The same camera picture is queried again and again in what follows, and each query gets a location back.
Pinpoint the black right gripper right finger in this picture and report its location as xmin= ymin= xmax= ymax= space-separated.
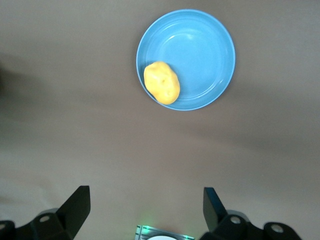
xmin=199 ymin=186 xmax=305 ymax=240

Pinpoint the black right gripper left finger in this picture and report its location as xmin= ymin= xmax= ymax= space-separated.
xmin=0 ymin=185 xmax=91 ymax=240

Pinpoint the yellow potato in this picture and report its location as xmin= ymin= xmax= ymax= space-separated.
xmin=143 ymin=61 xmax=181 ymax=106

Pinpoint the brown table cover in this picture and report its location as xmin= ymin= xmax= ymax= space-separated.
xmin=0 ymin=0 xmax=320 ymax=240

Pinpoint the blue round plate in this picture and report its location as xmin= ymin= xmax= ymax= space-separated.
xmin=135 ymin=9 xmax=236 ymax=112

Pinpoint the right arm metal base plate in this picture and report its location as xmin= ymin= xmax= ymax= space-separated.
xmin=136 ymin=224 xmax=196 ymax=240

